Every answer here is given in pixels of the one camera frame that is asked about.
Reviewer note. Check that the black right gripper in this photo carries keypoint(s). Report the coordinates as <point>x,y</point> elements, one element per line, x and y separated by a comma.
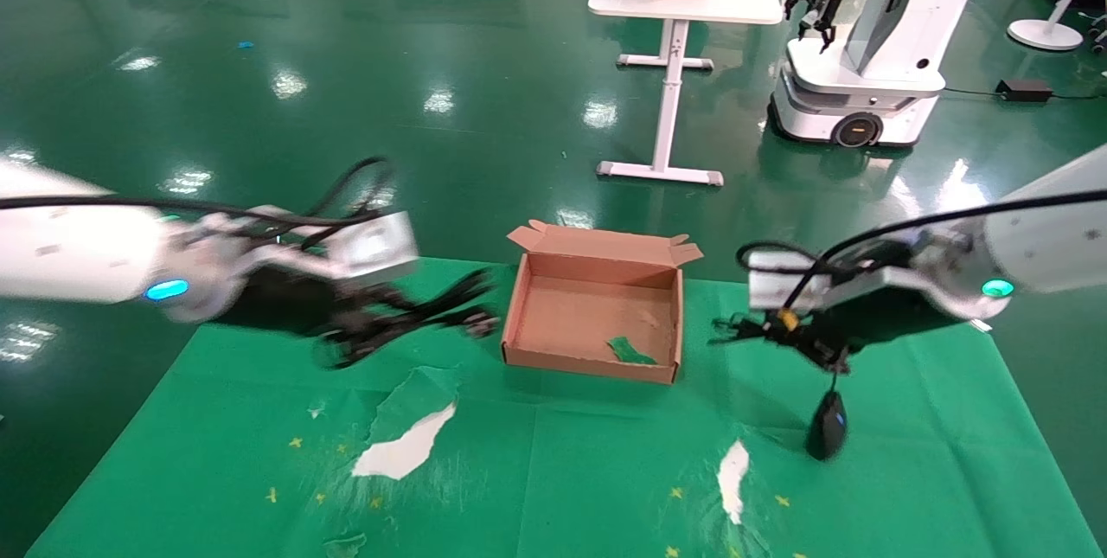
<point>882,316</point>

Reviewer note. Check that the small black distant gripper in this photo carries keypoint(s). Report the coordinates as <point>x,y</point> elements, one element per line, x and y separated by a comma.
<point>828,17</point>
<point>800,0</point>

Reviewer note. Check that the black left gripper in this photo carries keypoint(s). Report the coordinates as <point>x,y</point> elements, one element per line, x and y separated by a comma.
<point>285,307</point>

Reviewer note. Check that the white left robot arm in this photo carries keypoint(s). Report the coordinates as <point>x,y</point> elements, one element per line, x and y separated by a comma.
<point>69,251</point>

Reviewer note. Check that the open brown cardboard box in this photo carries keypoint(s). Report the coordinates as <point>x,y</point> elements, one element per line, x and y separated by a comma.
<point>588,316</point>

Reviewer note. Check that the white wheeled robot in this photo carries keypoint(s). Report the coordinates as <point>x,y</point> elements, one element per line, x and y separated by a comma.
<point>865,99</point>

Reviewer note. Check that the black floor power brick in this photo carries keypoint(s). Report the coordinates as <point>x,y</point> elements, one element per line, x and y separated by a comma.
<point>1023,90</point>

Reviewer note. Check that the crumpled clear green scrap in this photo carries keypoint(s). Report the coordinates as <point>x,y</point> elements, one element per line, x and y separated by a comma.
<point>346,546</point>

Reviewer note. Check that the green tablecloth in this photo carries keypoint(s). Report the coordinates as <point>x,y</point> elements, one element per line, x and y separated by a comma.
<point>562,471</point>

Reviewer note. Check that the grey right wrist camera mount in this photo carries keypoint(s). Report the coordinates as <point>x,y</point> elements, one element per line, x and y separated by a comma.
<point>770,285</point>

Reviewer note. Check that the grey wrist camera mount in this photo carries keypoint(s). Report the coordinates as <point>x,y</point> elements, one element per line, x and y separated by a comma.
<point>376,245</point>
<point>770,285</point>

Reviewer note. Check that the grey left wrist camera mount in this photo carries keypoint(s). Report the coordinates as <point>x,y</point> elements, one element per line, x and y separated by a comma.
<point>376,245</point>

